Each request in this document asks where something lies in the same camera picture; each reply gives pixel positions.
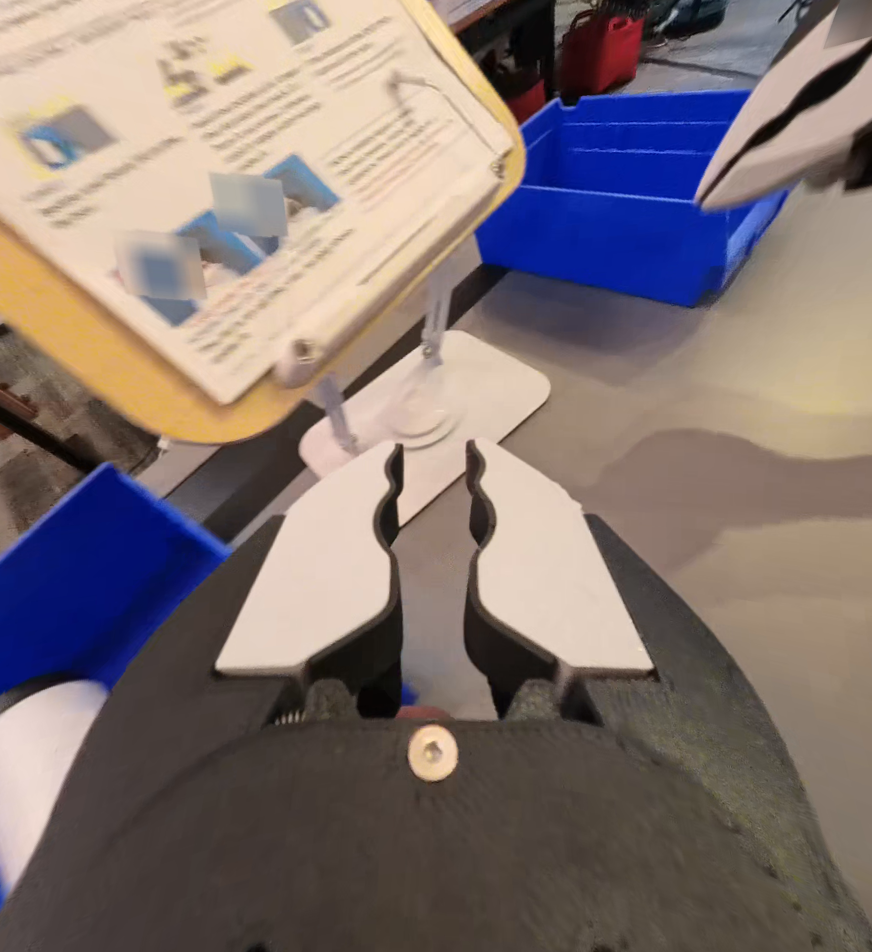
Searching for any black bottle lid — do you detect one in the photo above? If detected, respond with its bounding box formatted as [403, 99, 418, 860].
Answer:
[0, 673, 107, 745]

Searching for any white bottle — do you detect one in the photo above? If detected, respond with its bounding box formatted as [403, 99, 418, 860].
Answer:
[0, 682, 111, 896]

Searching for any red container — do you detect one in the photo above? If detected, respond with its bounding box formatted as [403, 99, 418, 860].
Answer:
[502, 75, 550, 124]
[561, 6, 647, 99]

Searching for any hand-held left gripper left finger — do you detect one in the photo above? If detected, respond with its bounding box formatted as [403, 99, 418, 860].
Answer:
[216, 442, 404, 715]

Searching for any wooden display board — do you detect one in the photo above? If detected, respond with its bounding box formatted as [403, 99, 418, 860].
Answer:
[0, 0, 528, 446]

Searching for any blue plastic bin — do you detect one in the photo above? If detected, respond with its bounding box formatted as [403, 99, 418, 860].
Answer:
[0, 462, 233, 952]
[475, 90, 793, 310]

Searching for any printed paper sheet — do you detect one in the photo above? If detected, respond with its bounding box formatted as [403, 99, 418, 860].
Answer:
[0, 0, 513, 407]

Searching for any clear round stand foot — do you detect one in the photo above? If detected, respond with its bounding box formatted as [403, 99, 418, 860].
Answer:
[383, 389, 465, 452]

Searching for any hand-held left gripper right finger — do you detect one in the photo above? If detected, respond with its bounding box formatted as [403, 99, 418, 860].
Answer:
[463, 439, 656, 718]

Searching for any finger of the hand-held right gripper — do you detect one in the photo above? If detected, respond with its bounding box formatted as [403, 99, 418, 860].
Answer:
[731, 0, 872, 151]
[694, 36, 872, 214]

